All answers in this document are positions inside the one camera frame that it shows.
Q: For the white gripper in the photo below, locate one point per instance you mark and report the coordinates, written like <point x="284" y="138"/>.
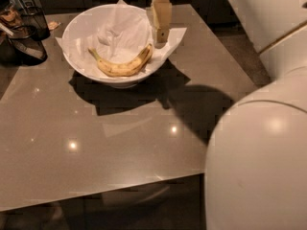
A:
<point x="162" y="19"/>

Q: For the small crumpled wrapper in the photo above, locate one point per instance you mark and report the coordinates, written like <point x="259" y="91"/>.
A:
<point x="53" y="25"/>

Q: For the white bowl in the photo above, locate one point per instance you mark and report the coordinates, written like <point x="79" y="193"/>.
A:
<point x="96" y="75"/>

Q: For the black mesh cup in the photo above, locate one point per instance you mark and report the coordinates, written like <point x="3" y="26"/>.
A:
<point x="35" y="16"/>

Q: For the yellow banana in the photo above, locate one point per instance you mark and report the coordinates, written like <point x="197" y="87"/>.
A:
<point x="127" y="69"/>

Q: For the white paper liner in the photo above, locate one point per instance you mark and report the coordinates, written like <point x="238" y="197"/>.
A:
<point x="118" y="32"/>

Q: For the black mesh basket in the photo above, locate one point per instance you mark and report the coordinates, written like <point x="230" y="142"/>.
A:
<point x="27" y="45"/>

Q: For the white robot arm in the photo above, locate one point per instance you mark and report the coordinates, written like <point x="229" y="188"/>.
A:
<point x="256" y="163"/>

